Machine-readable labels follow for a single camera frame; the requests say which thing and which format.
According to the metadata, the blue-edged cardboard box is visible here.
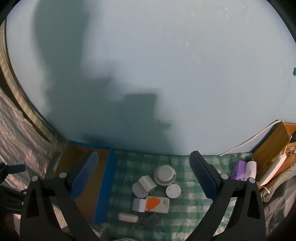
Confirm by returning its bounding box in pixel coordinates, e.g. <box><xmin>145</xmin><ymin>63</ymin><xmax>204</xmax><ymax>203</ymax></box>
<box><xmin>54</xmin><ymin>141</ymin><xmax>118</xmax><ymax>225</ymax></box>

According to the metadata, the small round white puck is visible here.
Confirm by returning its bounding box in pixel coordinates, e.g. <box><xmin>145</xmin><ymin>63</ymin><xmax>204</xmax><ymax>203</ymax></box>
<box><xmin>166</xmin><ymin>183</ymin><xmax>182</xmax><ymax>199</ymax></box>

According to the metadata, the white orange power bank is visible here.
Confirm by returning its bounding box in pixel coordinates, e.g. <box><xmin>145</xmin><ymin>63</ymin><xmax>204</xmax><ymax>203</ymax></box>
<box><xmin>145</xmin><ymin>196</ymin><xmax>170</xmax><ymax>214</ymax></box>

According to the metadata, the dark grey charger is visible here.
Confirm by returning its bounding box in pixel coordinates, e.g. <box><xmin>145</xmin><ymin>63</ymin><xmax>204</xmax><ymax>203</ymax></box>
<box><xmin>142</xmin><ymin>213</ymin><xmax>161</xmax><ymax>230</ymax></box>

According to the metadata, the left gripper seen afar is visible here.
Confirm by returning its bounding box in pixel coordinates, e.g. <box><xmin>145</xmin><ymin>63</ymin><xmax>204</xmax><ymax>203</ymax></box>
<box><xmin>1</xmin><ymin>162</ymin><xmax>27</xmax><ymax>214</ymax></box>

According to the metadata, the purple tissue pack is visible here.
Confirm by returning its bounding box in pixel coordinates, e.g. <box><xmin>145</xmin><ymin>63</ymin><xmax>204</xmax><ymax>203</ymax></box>
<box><xmin>231</xmin><ymin>160</ymin><xmax>247</xmax><ymax>181</ymax></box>

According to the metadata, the green checkered cloth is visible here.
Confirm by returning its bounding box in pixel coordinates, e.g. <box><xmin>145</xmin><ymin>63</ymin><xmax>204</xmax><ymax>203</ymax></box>
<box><xmin>62</xmin><ymin>150</ymin><xmax>255</xmax><ymax>241</ymax></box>

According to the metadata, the white power strip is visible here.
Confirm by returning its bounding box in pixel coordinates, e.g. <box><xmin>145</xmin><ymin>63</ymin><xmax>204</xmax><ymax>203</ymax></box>
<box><xmin>257</xmin><ymin>154</ymin><xmax>287</xmax><ymax>187</ymax></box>

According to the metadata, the round white dish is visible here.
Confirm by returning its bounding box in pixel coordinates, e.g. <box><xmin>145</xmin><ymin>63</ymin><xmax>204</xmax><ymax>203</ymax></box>
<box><xmin>154</xmin><ymin>165</ymin><xmax>177</xmax><ymax>186</ymax></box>

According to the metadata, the silver foil sheet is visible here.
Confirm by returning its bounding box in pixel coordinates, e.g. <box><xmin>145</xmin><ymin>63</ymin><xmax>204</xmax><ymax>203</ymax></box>
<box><xmin>1</xmin><ymin>91</ymin><xmax>57</xmax><ymax>190</ymax></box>

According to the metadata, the white oval case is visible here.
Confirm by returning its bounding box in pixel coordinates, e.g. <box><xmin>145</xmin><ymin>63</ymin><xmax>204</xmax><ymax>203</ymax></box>
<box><xmin>118</xmin><ymin>213</ymin><xmax>139</xmax><ymax>223</ymax></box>

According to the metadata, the white charger with prongs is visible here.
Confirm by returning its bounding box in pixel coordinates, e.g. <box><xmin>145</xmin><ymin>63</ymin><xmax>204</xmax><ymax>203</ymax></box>
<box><xmin>138</xmin><ymin>175</ymin><xmax>157</xmax><ymax>196</ymax></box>

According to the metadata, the white plug adapter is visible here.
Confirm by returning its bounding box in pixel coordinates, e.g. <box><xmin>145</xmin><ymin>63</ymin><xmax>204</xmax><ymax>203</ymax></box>
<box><xmin>132</xmin><ymin>182</ymin><xmax>148</xmax><ymax>199</ymax></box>

